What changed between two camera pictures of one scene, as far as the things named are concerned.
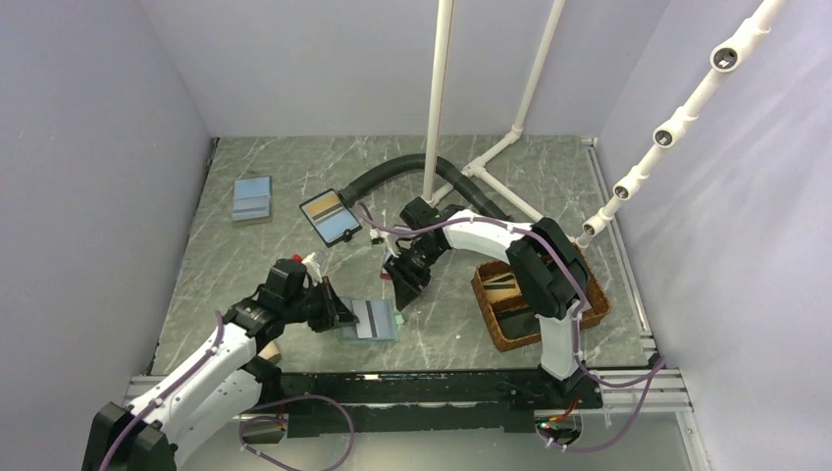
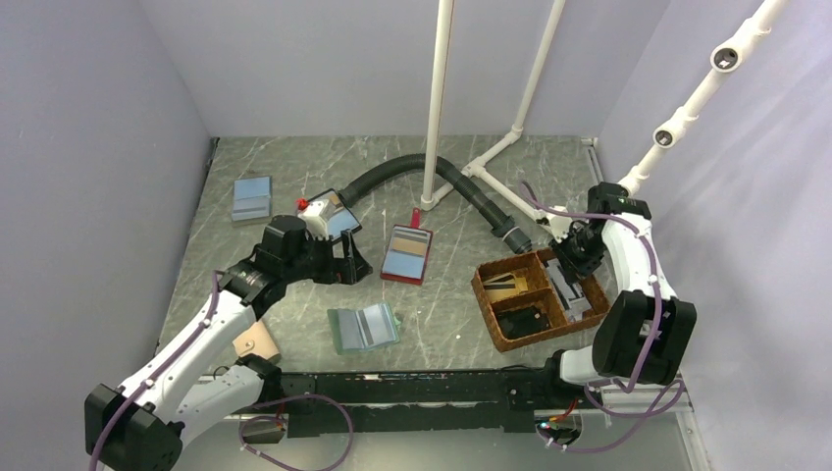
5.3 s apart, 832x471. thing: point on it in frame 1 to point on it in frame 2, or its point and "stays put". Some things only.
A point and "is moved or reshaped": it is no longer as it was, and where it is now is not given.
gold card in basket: x=501 y=287 stays put
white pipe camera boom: x=668 y=134 stays put
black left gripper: x=334 y=311 to x=354 y=266
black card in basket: x=519 y=324 stays put
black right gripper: x=407 y=284 to x=574 y=269
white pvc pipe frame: x=438 y=108 stays put
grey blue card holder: x=251 y=201 stays put
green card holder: x=349 y=333 is moved or reshaped
